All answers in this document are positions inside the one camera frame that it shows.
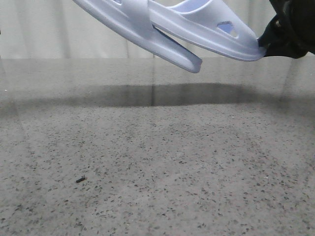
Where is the small black debris piece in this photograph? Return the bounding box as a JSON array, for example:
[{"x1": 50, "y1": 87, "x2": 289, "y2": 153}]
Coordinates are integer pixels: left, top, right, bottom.
[{"x1": 76, "y1": 176, "x2": 87, "y2": 183}]

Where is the beige curtain backdrop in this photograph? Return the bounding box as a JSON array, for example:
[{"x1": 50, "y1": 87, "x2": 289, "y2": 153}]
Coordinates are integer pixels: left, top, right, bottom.
[{"x1": 0, "y1": 0, "x2": 315, "y2": 60}]

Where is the light blue slipper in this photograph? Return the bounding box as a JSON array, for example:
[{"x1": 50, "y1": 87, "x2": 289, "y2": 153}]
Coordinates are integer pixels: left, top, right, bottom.
[
  {"x1": 149, "y1": 0, "x2": 266, "y2": 61},
  {"x1": 75, "y1": 0, "x2": 202, "y2": 73}
]

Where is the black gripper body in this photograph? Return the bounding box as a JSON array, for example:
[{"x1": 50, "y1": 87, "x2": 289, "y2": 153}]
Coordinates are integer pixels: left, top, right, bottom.
[{"x1": 258, "y1": 0, "x2": 315, "y2": 59}]

